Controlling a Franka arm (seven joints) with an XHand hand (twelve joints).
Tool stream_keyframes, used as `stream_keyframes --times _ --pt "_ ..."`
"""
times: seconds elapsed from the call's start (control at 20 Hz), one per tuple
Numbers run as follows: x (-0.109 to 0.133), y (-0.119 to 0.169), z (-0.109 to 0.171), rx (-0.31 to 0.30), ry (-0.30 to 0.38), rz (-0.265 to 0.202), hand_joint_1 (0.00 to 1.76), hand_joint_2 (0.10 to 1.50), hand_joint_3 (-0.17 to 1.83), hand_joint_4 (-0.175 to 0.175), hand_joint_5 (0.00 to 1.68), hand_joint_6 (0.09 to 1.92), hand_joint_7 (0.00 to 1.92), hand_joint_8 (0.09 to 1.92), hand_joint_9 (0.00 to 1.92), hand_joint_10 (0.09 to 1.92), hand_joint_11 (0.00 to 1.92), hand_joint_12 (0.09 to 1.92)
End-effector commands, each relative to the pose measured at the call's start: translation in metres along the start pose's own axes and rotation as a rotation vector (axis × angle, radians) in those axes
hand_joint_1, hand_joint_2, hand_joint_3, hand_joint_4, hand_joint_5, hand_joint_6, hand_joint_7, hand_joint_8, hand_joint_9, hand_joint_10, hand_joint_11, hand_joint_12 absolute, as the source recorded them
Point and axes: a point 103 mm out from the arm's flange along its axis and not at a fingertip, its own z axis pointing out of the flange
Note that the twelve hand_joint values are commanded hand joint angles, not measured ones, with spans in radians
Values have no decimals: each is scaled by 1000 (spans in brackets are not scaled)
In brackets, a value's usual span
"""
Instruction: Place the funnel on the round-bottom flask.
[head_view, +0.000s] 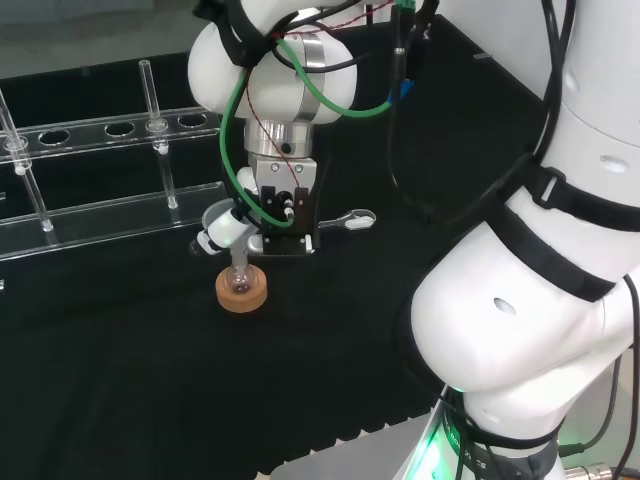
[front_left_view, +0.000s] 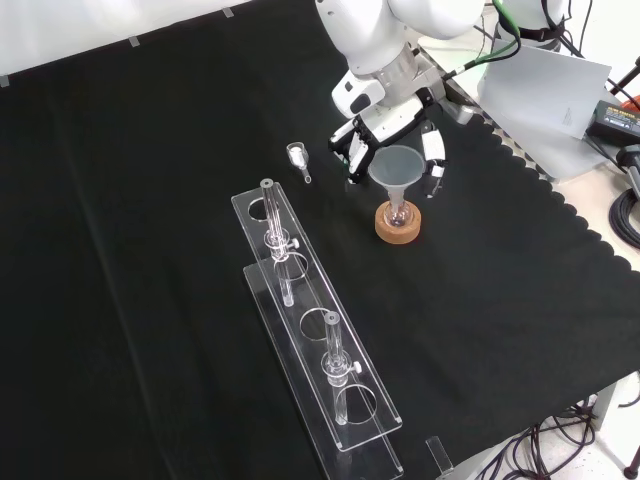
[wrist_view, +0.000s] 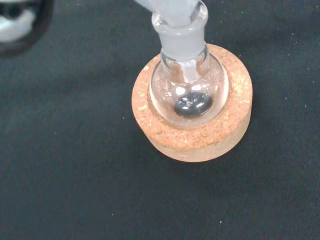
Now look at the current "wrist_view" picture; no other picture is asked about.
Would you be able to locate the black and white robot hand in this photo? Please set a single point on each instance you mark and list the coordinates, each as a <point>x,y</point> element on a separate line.
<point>20,30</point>

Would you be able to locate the clear round-bottom flask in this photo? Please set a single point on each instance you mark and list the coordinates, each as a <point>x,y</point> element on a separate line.
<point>187,75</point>

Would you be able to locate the black bench cloth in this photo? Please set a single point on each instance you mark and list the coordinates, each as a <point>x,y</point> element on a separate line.
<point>62,162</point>

